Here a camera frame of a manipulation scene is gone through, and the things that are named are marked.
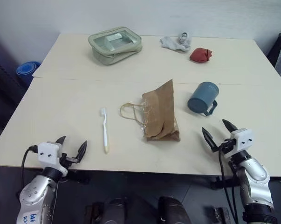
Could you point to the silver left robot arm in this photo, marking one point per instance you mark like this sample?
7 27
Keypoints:
35 193

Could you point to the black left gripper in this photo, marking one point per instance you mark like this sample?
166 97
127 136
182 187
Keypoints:
66 159

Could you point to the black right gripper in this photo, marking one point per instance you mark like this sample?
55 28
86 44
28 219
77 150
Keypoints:
227 144

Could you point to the black under-table bracket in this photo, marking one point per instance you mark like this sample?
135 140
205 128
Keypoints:
220 183

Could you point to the grey rolled socks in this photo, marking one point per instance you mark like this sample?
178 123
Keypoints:
171 44

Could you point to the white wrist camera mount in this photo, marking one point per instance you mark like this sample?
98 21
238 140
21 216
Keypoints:
244 138
48 152

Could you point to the white toothbrush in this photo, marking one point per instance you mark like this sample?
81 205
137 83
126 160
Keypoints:
105 133

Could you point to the green clear-top toiletry bag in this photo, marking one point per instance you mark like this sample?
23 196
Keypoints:
114 45

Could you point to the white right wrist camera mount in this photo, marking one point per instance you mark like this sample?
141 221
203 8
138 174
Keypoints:
244 138

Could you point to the blue rolled mat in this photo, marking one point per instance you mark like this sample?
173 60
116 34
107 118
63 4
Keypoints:
27 71

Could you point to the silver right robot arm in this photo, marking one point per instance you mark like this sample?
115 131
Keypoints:
255 179

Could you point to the dark rounded robot leg shape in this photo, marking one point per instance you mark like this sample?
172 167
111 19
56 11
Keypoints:
173 210
115 211

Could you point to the rolled grey sock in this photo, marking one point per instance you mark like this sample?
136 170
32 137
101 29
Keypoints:
184 38

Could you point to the dark furniture beside table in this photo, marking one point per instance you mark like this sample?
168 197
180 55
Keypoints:
4 81

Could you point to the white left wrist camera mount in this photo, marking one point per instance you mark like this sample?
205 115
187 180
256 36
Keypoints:
48 152

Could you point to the red cloth pouch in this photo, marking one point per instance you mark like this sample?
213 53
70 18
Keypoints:
199 55

